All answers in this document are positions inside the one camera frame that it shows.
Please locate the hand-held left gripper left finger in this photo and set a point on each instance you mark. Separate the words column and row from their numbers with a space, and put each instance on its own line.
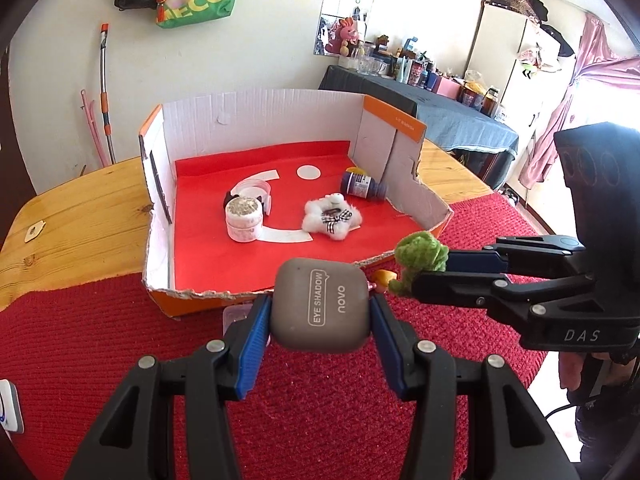
column 252, row 355

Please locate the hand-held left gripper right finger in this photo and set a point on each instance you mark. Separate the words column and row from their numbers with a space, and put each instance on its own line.
column 385, row 355

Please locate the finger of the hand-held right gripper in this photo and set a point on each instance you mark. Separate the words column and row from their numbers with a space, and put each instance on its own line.
column 465, row 290
column 475, row 260

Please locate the green plush toy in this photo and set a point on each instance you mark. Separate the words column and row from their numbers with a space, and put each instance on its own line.
column 420, row 255

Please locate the grey eyeshadow case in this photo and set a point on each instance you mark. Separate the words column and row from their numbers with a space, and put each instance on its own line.
column 320, row 310

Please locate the white cream jar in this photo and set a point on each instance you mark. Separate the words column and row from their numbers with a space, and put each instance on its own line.
column 244, row 222

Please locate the purple bottle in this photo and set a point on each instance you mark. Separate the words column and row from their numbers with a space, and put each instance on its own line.
column 362, row 185

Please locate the white plush toy with bow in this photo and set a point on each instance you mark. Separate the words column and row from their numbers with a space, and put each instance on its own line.
column 325, row 220

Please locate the black-haired doll figurine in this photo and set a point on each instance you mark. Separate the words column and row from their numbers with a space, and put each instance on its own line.
column 268, row 205

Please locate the orange and white cardboard box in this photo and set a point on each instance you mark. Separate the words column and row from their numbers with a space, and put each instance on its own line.
column 280, row 115

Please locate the person's right hand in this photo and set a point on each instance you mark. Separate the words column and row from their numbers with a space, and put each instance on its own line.
column 570, row 372

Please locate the small orange toy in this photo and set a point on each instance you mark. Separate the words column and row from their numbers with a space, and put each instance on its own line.
column 384, row 277

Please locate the red paper liner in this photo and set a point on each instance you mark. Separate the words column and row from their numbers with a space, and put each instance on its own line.
column 210, row 260

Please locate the side table with blue cloth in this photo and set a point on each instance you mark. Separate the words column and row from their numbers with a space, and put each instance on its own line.
column 450, row 120

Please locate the yellow bottle cap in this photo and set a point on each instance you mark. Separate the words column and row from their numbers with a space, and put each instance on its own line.
column 356, row 169

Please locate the pink curtain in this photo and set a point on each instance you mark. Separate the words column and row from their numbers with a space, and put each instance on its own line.
column 590, row 60

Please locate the red knitted mat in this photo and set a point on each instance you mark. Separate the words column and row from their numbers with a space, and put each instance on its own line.
column 100, row 350

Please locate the hanging pink and green toy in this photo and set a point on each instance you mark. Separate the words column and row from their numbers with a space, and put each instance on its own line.
column 532, row 60

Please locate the black hat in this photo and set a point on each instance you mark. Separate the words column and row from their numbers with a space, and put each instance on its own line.
column 560, row 37

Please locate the cluster of bottles and jars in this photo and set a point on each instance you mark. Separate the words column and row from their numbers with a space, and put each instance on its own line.
column 425, row 77

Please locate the white wardrobe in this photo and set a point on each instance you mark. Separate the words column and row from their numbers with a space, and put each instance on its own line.
column 500, row 45

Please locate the white charging device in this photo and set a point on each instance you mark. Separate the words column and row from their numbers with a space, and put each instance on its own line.
column 10, row 407

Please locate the pink rabbit plush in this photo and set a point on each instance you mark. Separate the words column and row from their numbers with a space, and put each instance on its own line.
column 345, row 35

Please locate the pink clothes hanger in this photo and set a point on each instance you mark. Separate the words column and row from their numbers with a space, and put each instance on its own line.
column 95, row 130

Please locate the mop pole with orange grip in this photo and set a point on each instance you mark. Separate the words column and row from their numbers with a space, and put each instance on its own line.
column 106, row 95

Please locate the red hanging charm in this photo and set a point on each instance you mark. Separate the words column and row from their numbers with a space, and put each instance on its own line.
column 162, row 7

